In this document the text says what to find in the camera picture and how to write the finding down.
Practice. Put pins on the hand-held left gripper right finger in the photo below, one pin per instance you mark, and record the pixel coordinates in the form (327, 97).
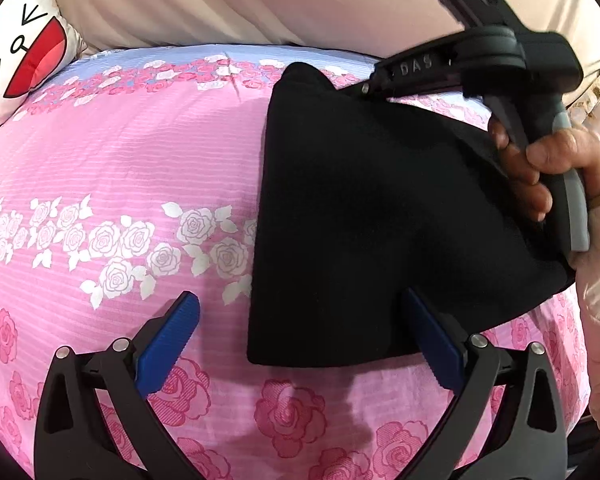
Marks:
(432, 342)

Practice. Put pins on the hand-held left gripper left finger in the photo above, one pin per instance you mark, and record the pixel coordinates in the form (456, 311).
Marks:
(172, 340)

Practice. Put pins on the black pants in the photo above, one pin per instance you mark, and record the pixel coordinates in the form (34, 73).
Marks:
(355, 210)

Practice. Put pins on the person's right hand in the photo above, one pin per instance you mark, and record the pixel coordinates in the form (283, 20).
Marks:
(570, 152)

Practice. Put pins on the pink floral bed sheet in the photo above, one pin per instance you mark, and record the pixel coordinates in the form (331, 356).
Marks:
(130, 160)

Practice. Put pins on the beige blanket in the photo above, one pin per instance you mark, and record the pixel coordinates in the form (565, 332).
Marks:
(230, 0)

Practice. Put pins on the white cartoon cat pillow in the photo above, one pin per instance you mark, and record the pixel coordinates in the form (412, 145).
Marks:
(10, 35)

